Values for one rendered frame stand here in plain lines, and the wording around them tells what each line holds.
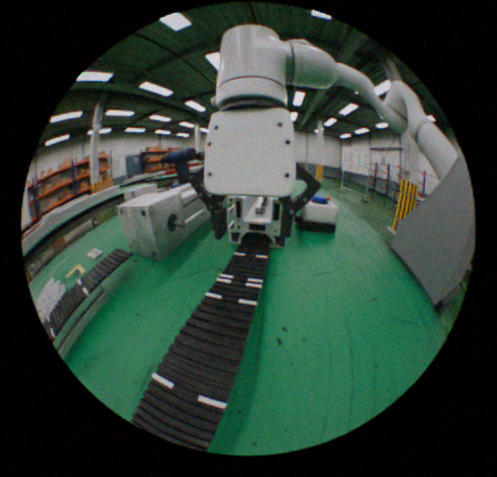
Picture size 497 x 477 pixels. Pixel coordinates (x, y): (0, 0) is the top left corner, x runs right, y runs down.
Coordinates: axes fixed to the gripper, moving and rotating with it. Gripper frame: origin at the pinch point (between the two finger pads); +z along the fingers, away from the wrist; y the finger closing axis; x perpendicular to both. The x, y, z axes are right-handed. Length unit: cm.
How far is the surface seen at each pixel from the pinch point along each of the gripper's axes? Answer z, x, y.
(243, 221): 0.9, 5.2, -2.3
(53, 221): 1, -16, -153
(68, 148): -315, 167, -1051
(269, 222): 0.8, 5.5, 2.1
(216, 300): 2.9, -9.8, -1.4
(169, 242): 3.4, -0.8, -14.0
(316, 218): 2.1, 13.2, 11.7
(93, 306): 4.1, -18.2, -17.0
